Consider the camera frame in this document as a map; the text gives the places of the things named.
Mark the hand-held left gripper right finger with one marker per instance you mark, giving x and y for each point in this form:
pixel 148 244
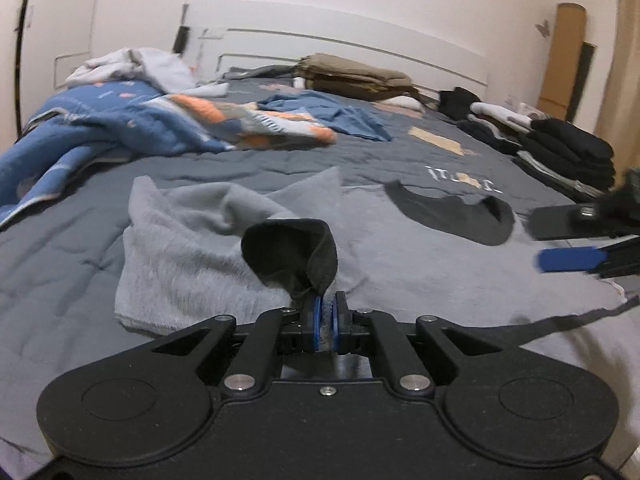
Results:
pixel 339 327

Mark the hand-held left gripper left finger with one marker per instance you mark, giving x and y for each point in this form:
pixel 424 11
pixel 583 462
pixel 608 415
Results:
pixel 316 327

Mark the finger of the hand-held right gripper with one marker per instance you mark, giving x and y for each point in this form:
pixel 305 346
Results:
pixel 565 260
pixel 560 222

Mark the grey sweatshirt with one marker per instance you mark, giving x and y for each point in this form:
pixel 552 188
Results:
pixel 400 270

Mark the stack of folded dark clothes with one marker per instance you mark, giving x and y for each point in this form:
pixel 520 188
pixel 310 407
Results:
pixel 570 150

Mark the pile of black and white clothes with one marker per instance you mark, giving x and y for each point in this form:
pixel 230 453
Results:
pixel 495 112

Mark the black leaning board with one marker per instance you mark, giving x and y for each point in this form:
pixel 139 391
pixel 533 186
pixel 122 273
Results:
pixel 585 85

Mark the leaning cardboard sheet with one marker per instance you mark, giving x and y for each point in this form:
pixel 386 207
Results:
pixel 562 60

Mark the small white cloth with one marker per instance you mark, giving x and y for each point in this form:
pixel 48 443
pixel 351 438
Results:
pixel 400 102

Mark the blue shirt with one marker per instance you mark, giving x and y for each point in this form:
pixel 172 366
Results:
pixel 345 117

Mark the orange patterned cloth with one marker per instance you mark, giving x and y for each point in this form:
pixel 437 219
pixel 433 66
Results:
pixel 240 120

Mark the white headboard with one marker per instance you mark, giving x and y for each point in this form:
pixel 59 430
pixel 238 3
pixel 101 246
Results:
pixel 400 50

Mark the grey quilted bedspread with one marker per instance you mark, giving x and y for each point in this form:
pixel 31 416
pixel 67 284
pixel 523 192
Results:
pixel 75 260

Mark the folded khaki blanket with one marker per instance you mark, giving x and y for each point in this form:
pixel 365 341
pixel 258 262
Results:
pixel 350 72

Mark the blue quilted blanket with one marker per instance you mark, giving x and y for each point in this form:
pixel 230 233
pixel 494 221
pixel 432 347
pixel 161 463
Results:
pixel 100 125

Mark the light grey hoodie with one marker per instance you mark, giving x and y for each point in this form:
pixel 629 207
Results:
pixel 150 67

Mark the white wardrobe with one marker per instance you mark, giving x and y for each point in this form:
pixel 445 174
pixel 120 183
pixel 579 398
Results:
pixel 60 20

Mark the white wall socket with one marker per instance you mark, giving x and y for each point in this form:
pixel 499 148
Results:
pixel 211 34

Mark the black wall-mounted device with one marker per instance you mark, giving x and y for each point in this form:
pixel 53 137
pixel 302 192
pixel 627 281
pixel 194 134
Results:
pixel 181 39

